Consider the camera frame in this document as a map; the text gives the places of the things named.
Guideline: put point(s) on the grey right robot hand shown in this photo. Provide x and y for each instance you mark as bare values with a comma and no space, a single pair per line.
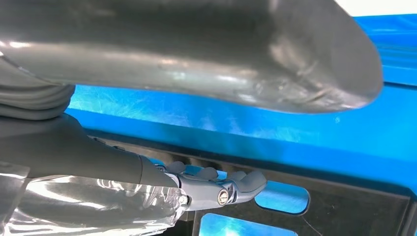
195,49

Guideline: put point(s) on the blue metal shelf rack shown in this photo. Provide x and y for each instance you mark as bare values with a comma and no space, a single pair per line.
293,143

